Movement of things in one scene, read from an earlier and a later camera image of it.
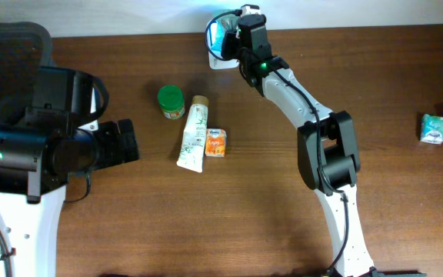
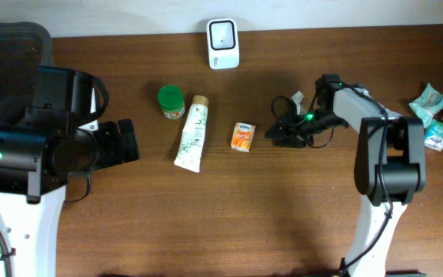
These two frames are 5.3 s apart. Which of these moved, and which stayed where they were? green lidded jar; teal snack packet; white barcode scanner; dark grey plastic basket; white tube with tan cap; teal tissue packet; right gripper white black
Moved: teal tissue packet; teal snack packet; right gripper white black
Stayed: white tube with tan cap; white barcode scanner; green lidded jar; dark grey plastic basket
